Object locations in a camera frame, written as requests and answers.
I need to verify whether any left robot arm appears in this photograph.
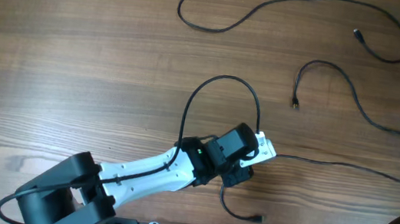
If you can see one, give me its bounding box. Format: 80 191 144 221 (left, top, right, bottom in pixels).
15 123 276 224

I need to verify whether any left camera black cable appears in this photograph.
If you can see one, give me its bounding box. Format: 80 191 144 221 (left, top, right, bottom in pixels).
0 47 268 224

